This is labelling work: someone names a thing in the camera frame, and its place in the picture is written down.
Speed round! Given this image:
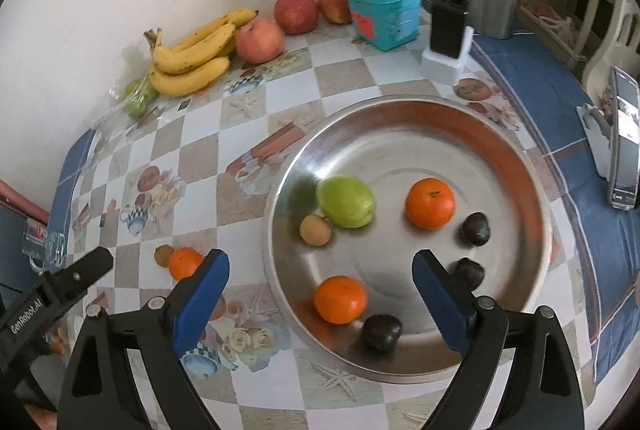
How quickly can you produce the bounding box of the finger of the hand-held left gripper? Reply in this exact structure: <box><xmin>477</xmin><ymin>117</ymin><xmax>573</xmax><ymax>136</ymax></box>
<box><xmin>42</xmin><ymin>246</ymin><xmax>115</xmax><ymax>305</ymax></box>

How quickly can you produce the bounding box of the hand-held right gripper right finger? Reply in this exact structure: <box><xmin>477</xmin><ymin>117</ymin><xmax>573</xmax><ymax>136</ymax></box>
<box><xmin>411</xmin><ymin>249</ymin><xmax>586</xmax><ymax>430</ymax></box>

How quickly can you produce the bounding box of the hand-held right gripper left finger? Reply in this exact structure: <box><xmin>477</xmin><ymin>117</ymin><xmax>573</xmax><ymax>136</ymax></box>
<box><xmin>56</xmin><ymin>249</ymin><xmax>231</xmax><ymax>430</ymax></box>

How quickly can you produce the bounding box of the orange mandarin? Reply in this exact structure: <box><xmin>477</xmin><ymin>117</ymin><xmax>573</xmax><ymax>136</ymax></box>
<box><xmin>314</xmin><ymin>275</ymin><xmax>367</xmax><ymax>325</ymax></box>
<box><xmin>405</xmin><ymin>178</ymin><xmax>457</xmax><ymax>231</ymax></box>
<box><xmin>167</xmin><ymin>247</ymin><xmax>205</xmax><ymax>281</ymax></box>

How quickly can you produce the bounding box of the green round fruit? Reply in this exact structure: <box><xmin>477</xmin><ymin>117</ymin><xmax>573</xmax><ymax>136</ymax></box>
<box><xmin>316</xmin><ymin>176</ymin><xmax>377</xmax><ymax>229</ymax></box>

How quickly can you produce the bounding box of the large steel bowl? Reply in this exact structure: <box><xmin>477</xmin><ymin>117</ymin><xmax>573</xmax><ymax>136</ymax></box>
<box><xmin>261</xmin><ymin>94</ymin><xmax>553</xmax><ymax>385</ymax></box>

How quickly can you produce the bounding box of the pink long bar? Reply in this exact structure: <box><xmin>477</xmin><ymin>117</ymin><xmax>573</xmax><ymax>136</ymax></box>
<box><xmin>0</xmin><ymin>180</ymin><xmax>51</xmax><ymax>225</ymax></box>

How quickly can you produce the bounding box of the green fruit in bag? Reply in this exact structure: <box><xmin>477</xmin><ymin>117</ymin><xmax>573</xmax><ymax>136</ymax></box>
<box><xmin>107</xmin><ymin>70</ymin><xmax>166</xmax><ymax>121</ymax></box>

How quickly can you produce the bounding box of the white device base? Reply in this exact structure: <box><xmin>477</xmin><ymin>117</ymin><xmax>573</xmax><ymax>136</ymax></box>
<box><xmin>420</xmin><ymin>27</ymin><xmax>475</xmax><ymax>85</ymax></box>

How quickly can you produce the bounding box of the black smartphone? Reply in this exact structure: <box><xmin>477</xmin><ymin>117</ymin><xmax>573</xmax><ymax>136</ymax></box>
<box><xmin>605</xmin><ymin>66</ymin><xmax>640</xmax><ymax>211</ymax></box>

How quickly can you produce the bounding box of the yellow banana bunch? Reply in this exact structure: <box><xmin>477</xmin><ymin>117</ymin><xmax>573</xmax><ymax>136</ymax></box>
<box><xmin>143</xmin><ymin>8</ymin><xmax>260</xmax><ymax>98</ymax></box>

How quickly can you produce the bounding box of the pale pink apple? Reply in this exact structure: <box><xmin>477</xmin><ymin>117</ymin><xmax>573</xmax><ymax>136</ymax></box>
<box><xmin>235</xmin><ymin>18</ymin><xmax>286</xmax><ymax>64</ymax></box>

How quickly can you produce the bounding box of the teal plastic box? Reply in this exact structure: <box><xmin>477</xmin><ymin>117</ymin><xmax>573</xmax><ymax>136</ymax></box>
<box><xmin>345</xmin><ymin>0</ymin><xmax>422</xmax><ymax>52</ymax></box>

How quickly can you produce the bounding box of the white plastic bag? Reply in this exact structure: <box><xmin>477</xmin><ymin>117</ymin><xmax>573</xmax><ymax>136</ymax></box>
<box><xmin>522</xmin><ymin>2</ymin><xmax>588</xmax><ymax>60</ymax></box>

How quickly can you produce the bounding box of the red apple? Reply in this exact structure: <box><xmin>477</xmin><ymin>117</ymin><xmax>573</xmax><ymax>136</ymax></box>
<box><xmin>273</xmin><ymin>0</ymin><xmax>321</xmax><ymax>35</ymax></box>
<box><xmin>318</xmin><ymin>0</ymin><xmax>353</xmax><ymax>25</ymax></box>

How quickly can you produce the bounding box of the white wooden furniture frame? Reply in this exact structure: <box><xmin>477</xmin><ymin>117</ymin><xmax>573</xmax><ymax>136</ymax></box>
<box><xmin>520</xmin><ymin>0</ymin><xmax>640</xmax><ymax>111</ymax></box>

